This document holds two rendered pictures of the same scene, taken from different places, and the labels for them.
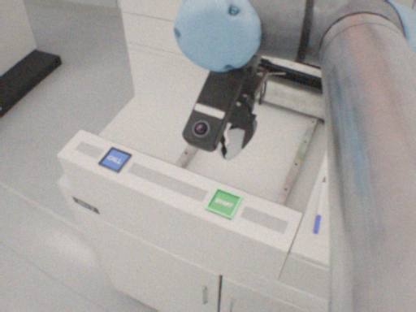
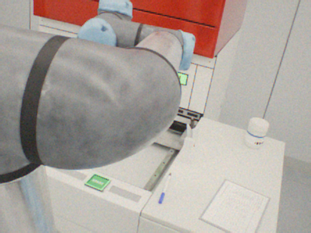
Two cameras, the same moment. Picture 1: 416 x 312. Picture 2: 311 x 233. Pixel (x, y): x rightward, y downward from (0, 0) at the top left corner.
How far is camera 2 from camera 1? 0.35 m
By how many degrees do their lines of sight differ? 22
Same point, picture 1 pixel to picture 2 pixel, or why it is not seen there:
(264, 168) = (132, 178)
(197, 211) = (78, 185)
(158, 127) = not seen: hidden behind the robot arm
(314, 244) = (159, 209)
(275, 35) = (123, 44)
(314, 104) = (173, 139)
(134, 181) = not seen: hidden behind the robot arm
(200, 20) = (89, 32)
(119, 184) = not seen: hidden behind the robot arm
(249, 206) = (114, 186)
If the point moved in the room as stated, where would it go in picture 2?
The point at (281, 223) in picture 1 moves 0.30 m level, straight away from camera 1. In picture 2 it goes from (137, 197) to (164, 143)
